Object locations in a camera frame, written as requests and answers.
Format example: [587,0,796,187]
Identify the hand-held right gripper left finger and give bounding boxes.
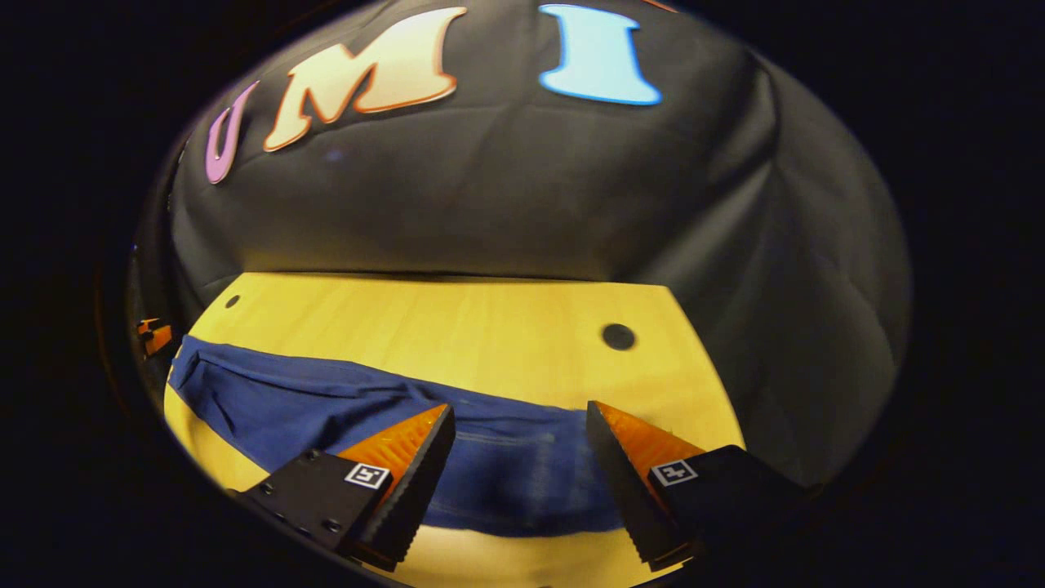
[237,403,458,572]

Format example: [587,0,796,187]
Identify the blue denim jeans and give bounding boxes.
[167,335,629,538]

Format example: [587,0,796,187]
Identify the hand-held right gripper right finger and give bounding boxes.
[585,400,817,572]

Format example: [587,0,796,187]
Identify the black backdrop cloth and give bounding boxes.
[131,0,913,491]

